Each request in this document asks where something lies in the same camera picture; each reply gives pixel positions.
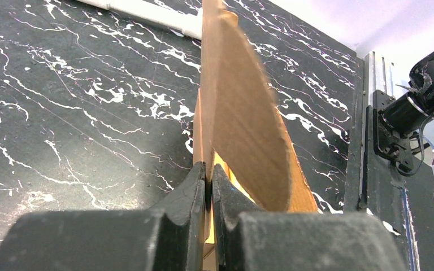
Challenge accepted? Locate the white PVC pipe frame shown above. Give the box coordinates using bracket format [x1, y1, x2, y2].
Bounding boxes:
[81, 0, 203, 40]

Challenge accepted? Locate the brown cardboard box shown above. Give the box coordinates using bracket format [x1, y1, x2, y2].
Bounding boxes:
[194, 1, 318, 270]

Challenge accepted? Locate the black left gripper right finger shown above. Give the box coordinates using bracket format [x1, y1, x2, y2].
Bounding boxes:
[212, 164, 263, 270]

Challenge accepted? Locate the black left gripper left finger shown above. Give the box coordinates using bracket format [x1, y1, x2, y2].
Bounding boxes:
[149, 162, 206, 270]

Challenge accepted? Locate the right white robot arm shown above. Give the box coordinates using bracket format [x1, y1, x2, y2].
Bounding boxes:
[212, 52, 434, 270]

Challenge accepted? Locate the aluminium base frame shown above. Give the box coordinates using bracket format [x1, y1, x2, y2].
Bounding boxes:
[344, 52, 434, 270]

